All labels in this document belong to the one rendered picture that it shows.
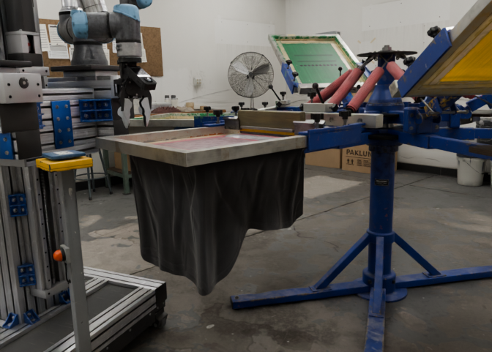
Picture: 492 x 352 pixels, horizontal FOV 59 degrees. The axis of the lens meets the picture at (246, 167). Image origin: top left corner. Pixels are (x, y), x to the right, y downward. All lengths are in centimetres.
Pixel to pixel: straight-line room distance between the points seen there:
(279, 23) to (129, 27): 602
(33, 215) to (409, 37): 513
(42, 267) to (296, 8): 604
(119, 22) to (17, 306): 123
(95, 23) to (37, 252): 97
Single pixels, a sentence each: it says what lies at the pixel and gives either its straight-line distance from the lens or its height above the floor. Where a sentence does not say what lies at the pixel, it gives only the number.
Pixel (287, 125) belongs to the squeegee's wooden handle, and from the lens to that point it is 164.
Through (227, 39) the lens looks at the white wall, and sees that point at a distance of 654.
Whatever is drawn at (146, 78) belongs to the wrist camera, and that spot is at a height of 119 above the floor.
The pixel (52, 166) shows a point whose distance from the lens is 136.
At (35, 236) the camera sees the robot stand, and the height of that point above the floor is 59.
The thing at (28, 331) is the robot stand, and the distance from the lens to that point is 205.
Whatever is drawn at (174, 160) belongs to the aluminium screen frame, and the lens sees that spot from 119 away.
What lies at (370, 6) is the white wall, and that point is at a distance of 645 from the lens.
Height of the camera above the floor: 115
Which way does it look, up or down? 11 degrees down
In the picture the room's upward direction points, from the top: 1 degrees counter-clockwise
